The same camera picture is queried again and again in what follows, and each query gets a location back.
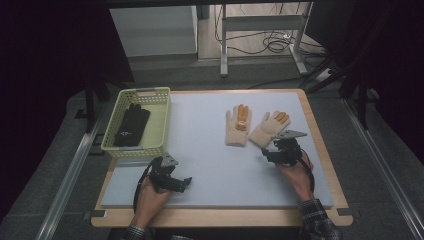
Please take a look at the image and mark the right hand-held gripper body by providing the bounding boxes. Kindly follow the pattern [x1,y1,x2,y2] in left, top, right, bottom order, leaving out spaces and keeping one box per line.
[273,129,308,167]

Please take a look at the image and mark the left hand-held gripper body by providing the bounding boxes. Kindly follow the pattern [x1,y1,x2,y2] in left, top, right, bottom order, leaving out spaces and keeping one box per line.
[148,152,179,194]

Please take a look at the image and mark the cream glove with orange fingers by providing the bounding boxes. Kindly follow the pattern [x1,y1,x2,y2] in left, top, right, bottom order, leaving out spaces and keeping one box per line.
[248,110,292,149]

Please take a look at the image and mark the cream glove with orange ring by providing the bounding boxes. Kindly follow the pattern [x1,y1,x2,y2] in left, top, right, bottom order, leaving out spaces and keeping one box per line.
[224,103,253,148]

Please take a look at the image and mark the pale green plastic basket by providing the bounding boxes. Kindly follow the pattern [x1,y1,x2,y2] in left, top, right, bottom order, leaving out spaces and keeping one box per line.
[100,86,172,159]

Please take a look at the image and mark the black glove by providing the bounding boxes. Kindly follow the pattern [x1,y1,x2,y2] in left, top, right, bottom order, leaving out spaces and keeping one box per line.
[113,102,151,148]

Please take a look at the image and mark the person's right hand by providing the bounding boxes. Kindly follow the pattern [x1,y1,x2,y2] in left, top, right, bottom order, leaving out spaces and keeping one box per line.
[275,151,316,203]

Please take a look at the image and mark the person's left hand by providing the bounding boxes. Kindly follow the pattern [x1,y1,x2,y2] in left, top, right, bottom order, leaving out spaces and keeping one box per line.
[131,183,173,230]

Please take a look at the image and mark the grey foam mat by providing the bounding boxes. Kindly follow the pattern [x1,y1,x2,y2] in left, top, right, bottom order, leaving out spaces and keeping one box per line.
[100,91,334,210]

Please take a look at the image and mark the white power strip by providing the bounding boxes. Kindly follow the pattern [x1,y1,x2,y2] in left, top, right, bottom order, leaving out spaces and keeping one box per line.
[315,67,333,83]

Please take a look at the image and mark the black tripod stand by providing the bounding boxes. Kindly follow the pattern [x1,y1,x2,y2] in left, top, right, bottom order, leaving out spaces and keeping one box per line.
[304,56,383,131]

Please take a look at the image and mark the black stand leg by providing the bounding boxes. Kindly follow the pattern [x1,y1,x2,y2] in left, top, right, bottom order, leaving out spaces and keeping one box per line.
[83,79,112,134]

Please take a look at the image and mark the dark curtain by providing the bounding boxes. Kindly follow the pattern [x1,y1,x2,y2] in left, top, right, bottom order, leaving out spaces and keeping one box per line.
[0,0,134,221]
[306,0,424,164]

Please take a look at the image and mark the white cabinet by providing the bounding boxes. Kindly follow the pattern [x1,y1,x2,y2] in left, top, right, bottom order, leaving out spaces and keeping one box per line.
[109,5,198,58]

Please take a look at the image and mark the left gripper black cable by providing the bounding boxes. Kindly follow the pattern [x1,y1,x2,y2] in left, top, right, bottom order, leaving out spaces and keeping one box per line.
[133,156,163,213]

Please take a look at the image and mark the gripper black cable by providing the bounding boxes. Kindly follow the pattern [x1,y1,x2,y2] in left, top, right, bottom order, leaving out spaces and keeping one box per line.
[299,149,316,195]
[133,156,163,213]

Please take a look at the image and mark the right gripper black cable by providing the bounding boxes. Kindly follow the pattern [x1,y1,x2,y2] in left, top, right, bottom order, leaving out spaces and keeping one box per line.
[299,149,316,195]

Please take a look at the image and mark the aluminium rail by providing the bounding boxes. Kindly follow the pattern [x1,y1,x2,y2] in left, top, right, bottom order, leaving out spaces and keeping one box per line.
[340,98,424,240]
[34,101,113,240]

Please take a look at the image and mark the tangle of black floor cables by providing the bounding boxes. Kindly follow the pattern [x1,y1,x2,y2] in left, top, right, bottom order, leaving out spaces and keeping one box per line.
[214,3,327,68]

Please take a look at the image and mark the grey metal desk frame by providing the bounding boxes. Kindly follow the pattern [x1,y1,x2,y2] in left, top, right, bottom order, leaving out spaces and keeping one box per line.
[219,2,315,78]

